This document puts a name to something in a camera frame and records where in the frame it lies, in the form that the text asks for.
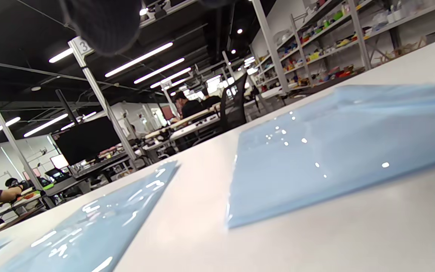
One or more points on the white pillar with number sign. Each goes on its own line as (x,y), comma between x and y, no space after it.
(96,90)

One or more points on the black computer monitor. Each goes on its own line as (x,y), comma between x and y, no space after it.
(89,139)

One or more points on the white background workbench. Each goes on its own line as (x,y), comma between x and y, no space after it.
(193,130)

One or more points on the white storage shelf rack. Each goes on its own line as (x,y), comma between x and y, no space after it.
(359,36)

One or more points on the black mesh office chair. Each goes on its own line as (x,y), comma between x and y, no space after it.
(234,109)

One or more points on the white support pillar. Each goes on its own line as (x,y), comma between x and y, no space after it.
(270,41)
(11,139)

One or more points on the row of ceiling light tubes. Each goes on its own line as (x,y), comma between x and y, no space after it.
(138,59)

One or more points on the person's right hand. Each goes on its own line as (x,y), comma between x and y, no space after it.
(100,26)

